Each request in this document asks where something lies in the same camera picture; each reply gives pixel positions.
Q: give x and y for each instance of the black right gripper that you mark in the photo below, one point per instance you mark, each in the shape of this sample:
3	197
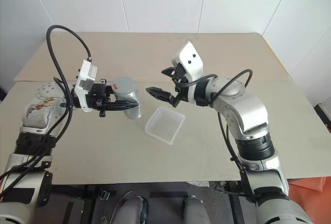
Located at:
181	77

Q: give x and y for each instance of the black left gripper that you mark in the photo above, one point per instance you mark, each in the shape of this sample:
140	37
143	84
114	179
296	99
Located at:
99	92

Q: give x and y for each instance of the grey jar lid red mark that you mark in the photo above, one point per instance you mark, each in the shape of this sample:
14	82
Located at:
125	85

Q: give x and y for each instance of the silver metal cup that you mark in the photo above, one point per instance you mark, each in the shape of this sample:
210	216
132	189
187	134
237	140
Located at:
133	114

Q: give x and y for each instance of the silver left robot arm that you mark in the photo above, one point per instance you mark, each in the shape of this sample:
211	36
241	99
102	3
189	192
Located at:
38	115

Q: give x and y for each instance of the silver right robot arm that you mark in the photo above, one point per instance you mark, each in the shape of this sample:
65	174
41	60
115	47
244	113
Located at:
248	110

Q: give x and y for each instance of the clear plastic box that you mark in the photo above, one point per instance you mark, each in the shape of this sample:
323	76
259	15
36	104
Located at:
165	125

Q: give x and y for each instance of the silver metal clamp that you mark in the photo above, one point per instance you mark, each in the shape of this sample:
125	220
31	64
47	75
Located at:
104	193

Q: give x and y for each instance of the grey rounded shape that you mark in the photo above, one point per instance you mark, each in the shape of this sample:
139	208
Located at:
194	211
130	212

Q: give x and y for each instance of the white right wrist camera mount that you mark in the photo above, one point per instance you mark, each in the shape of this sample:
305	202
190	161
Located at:
190	56

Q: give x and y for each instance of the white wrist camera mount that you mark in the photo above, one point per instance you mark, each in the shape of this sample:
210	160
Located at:
86	75
190	56

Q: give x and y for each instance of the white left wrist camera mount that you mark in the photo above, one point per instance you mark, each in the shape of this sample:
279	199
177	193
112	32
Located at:
86	75

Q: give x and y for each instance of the black metal table frame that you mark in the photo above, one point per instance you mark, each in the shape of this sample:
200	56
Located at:
72	190

